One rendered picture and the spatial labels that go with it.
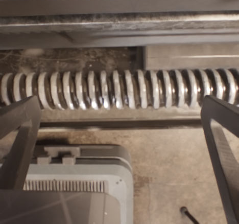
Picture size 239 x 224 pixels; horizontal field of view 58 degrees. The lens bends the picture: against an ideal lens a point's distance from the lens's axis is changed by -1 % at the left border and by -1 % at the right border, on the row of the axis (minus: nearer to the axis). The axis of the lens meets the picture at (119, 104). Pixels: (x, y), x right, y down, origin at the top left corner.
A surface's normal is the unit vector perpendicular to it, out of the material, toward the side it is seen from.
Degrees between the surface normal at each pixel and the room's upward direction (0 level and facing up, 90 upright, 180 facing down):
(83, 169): 45
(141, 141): 0
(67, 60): 0
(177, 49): 0
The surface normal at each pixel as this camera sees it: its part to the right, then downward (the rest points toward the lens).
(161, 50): -0.01, 0.13
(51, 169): -0.01, -0.61
